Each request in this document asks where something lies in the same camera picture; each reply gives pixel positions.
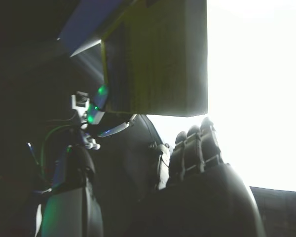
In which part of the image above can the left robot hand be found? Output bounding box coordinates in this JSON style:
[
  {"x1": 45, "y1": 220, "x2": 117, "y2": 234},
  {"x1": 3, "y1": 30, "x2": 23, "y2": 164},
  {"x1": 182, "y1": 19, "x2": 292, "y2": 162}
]
[{"x1": 39, "y1": 117, "x2": 266, "y2": 237}]

